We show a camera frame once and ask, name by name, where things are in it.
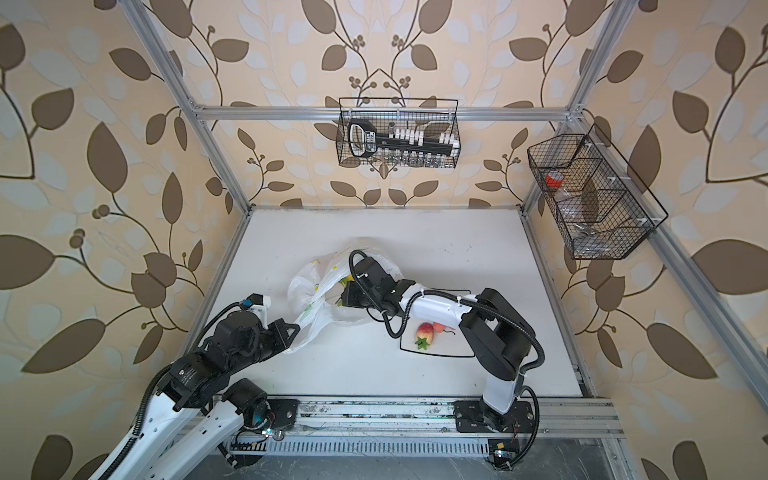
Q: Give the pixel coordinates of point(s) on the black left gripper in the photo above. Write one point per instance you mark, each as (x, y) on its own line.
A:
(277, 328)

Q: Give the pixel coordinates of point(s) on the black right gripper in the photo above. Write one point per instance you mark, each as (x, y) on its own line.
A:
(348, 294)

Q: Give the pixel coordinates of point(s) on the white plastic bag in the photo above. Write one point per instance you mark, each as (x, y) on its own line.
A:
(314, 293)

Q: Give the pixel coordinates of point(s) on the red fake strawberry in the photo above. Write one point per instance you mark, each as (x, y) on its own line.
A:
(424, 336)

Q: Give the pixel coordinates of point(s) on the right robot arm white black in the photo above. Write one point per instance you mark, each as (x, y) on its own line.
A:
(501, 340)

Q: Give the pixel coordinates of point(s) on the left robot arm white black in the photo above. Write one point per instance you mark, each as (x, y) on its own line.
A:
(194, 406)

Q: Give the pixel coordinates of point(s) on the black outlined white mat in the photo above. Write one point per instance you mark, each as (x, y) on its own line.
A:
(444, 344)

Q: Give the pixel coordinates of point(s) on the black socket tool set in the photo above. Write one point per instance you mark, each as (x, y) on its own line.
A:
(365, 141)

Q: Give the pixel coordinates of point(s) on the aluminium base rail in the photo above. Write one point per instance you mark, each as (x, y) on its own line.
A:
(429, 427)

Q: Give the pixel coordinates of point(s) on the black wire basket back wall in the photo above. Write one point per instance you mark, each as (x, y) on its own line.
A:
(432, 114)

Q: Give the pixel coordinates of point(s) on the black wire basket wall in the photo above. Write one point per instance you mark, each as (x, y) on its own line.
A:
(592, 227)
(432, 114)

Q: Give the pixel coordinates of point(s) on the black wire basket right wall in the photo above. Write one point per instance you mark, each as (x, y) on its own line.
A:
(592, 227)

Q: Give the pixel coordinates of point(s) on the aluminium corner post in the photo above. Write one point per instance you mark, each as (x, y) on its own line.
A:
(579, 137)

